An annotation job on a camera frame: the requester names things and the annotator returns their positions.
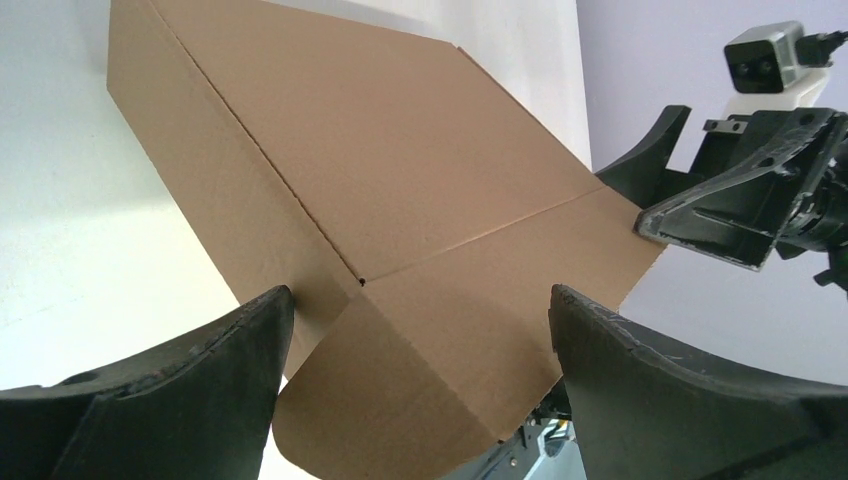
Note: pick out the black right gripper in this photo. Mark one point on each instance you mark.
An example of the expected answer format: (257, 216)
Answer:
(769, 182)

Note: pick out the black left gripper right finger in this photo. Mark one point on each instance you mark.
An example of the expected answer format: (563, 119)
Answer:
(648, 406)

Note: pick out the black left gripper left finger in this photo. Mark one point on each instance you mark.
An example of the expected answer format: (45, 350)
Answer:
(198, 406)

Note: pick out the brown cardboard box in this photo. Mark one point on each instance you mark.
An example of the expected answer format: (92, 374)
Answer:
(418, 213)

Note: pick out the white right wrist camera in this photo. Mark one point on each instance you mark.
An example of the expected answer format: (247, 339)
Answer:
(766, 73)

